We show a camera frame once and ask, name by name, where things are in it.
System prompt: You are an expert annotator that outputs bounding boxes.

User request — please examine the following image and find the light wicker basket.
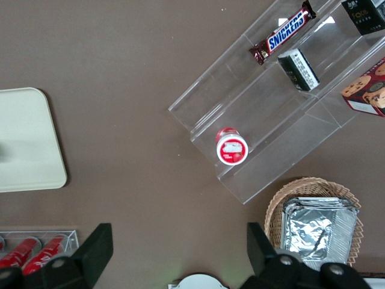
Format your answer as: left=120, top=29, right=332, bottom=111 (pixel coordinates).
left=263, top=176, right=365, bottom=269

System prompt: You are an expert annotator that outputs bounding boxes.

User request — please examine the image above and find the stack of foil trays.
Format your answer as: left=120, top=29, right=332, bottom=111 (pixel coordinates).
left=280, top=196, right=361, bottom=272

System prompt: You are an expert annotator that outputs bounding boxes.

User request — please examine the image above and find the red cola bottle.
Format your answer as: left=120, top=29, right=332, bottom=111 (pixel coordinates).
left=22, top=234, right=69, bottom=276
left=0, top=237, right=42, bottom=269

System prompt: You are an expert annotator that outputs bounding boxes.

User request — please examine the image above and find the red gum bottle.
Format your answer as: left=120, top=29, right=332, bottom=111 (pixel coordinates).
left=215, top=126, right=250, bottom=166

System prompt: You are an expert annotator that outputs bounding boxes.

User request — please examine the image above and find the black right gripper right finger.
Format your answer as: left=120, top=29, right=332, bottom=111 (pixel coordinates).
left=239, top=222, right=305, bottom=289

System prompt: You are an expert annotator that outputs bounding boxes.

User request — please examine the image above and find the Snickers bar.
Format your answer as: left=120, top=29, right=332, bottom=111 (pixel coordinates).
left=248, top=0, right=318, bottom=67

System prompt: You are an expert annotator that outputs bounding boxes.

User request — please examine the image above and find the white snack container box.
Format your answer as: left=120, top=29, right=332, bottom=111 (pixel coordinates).
left=360, top=274, right=385, bottom=289

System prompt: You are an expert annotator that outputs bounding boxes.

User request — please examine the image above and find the clear acrylic stepped stand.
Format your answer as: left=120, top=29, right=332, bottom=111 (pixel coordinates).
left=167, top=0, right=385, bottom=206

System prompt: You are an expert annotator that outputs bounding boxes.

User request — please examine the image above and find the clear acrylic bottle rack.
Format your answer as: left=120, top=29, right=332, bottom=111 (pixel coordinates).
left=0, top=228, right=80, bottom=273

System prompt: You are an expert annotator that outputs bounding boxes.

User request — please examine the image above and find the cream plastic tray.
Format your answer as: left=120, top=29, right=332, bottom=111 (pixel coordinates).
left=0, top=87, right=68, bottom=194

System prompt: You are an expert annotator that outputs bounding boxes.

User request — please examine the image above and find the red cookie box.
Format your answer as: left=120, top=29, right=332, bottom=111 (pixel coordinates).
left=340, top=56, right=385, bottom=118

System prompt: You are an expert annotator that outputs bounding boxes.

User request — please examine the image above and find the small black box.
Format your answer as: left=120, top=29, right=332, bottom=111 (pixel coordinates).
left=340, top=0, right=385, bottom=37
left=277, top=47, right=321, bottom=92

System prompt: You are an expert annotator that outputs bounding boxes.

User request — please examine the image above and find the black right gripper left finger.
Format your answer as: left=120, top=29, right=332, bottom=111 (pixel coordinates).
left=44, top=223, right=114, bottom=289

